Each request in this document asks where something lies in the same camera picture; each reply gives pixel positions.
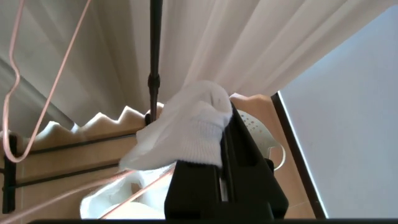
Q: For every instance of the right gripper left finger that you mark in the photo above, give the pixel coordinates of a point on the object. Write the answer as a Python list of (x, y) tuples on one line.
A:
[(192, 193)]

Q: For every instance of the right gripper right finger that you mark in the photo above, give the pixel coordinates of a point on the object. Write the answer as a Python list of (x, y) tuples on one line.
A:
[(248, 193)]

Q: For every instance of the beige curtain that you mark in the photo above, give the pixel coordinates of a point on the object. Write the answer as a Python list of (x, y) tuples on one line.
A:
[(233, 37)]

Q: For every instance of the black clothes rack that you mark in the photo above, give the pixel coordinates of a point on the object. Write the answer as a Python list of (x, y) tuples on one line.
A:
[(155, 46)]

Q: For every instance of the pink clothes hanger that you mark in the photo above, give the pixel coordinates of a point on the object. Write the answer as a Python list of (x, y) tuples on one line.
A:
[(141, 190), (11, 53)]

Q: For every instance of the white printed t-shirt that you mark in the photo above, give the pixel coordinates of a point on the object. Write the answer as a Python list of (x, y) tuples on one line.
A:
[(192, 124)]

